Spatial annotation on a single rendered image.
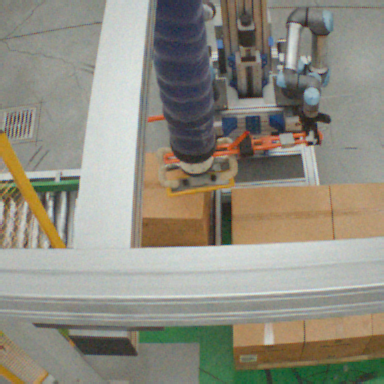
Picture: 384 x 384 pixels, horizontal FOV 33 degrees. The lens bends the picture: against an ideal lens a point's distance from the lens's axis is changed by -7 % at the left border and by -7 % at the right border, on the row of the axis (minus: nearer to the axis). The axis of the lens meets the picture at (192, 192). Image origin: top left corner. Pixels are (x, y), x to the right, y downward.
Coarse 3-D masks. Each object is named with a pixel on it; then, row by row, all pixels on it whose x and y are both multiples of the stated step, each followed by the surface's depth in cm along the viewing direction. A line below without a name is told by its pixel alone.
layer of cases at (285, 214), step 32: (256, 192) 403; (288, 192) 401; (320, 192) 399; (352, 192) 397; (256, 224) 393; (288, 224) 391; (320, 224) 388; (352, 224) 386; (320, 320) 358; (352, 320) 356; (256, 352) 368; (288, 352) 370; (320, 352) 374; (352, 352) 378
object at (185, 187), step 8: (184, 176) 347; (208, 176) 345; (216, 176) 344; (232, 176) 344; (184, 184) 342; (208, 184) 343; (216, 184) 342; (224, 184) 342; (232, 184) 342; (168, 192) 343; (176, 192) 343; (184, 192) 342; (192, 192) 342
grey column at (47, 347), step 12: (0, 324) 243; (12, 324) 242; (24, 324) 247; (12, 336) 256; (24, 336) 255; (36, 336) 260; (48, 336) 277; (60, 336) 296; (24, 348) 271; (36, 348) 269; (48, 348) 275; (60, 348) 294; (72, 348) 315; (36, 360) 288; (48, 360) 286; (60, 360) 291; (72, 360) 312; (84, 360) 336; (48, 372) 307; (60, 372) 305; (72, 372) 309; (84, 372) 333; (96, 372) 360
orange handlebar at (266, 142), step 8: (152, 120) 352; (296, 136) 340; (224, 144) 340; (264, 144) 338; (272, 144) 337; (280, 144) 338; (216, 152) 338; (224, 152) 338; (232, 152) 338; (168, 160) 338; (176, 160) 338
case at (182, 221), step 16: (144, 176) 368; (176, 176) 366; (144, 192) 363; (160, 192) 362; (208, 192) 382; (144, 208) 358; (160, 208) 357; (176, 208) 356; (192, 208) 355; (208, 208) 384; (144, 224) 362; (160, 224) 361; (176, 224) 360; (192, 224) 358; (208, 224) 386; (144, 240) 379; (160, 240) 378; (176, 240) 376; (192, 240) 375; (208, 240) 385
